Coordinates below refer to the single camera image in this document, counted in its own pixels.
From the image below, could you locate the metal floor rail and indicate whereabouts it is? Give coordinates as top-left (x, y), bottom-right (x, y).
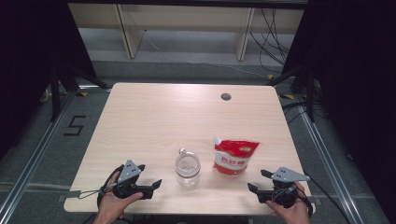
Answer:
top-left (0, 90), bottom-right (77, 218)
top-left (295, 102), bottom-right (364, 224)

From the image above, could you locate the bundle of black cables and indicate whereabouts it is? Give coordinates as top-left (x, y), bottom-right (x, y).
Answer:
top-left (248, 8), bottom-right (291, 75)

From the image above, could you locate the person's left hand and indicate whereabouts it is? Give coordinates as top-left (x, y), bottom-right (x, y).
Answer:
top-left (94, 172), bottom-right (144, 224)

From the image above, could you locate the thin grey cord loop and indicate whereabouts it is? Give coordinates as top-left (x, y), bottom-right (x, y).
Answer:
top-left (78, 183), bottom-right (118, 200)

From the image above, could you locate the red and white sugar bag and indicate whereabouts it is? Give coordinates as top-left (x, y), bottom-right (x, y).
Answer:
top-left (212, 136), bottom-right (261, 176)

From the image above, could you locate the white floor cable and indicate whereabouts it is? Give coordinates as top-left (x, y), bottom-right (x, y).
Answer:
top-left (143, 30), bottom-right (269, 79)

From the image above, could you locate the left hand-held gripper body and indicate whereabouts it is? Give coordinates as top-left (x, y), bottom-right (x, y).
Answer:
top-left (111, 159), bottom-right (154, 201)

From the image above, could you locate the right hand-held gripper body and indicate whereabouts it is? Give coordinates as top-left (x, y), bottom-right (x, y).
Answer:
top-left (257, 166), bottom-right (311, 209)

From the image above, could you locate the black metal stand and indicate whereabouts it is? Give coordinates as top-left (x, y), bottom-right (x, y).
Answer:
top-left (49, 62), bottom-right (110, 122)
top-left (266, 64), bottom-right (316, 123)

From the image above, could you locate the black wrist strap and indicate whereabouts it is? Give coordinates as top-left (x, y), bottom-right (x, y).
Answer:
top-left (295, 186), bottom-right (314, 218)
top-left (96, 163), bottom-right (125, 209)

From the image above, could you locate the black floor cable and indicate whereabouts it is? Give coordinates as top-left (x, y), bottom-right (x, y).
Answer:
top-left (303, 171), bottom-right (353, 224)

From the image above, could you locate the light wooden shelf frame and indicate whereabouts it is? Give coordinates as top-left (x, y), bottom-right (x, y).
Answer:
top-left (67, 3), bottom-right (304, 62)

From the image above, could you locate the clear jar with hinged lid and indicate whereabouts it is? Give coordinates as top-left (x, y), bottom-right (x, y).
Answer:
top-left (175, 147), bottom-right (202, 188)

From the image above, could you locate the black curtain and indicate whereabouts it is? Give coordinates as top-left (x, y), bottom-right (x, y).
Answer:
top-left (0, 0), bottom-right (96, 158)
top-left (281, 0), bottom-right (396, 223)

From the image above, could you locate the person's right hand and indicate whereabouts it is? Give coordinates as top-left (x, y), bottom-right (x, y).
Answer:
top-left (265, 181), bottom-right (312, 224)

